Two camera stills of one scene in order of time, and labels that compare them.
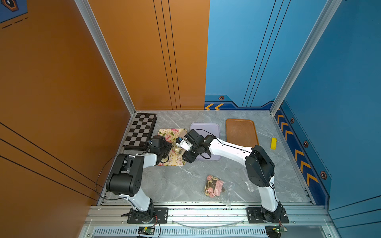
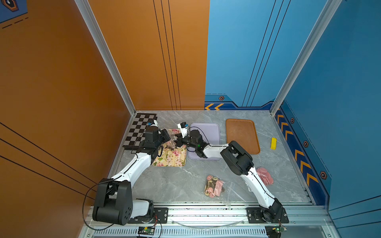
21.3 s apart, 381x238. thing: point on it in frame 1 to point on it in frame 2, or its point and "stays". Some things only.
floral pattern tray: x=174 y=157 stays
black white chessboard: x=141 y=131 stays
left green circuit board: x=146 y=230 stays
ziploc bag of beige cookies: x=178 y=150 to x=171 y=145
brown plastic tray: x=241 y=132 stays
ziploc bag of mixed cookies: x=217 y=188 stays
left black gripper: x=168 y=145 to x=163 y=133
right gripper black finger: x=189 y=156 to x=180 y=141
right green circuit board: x=275 y=231 stays
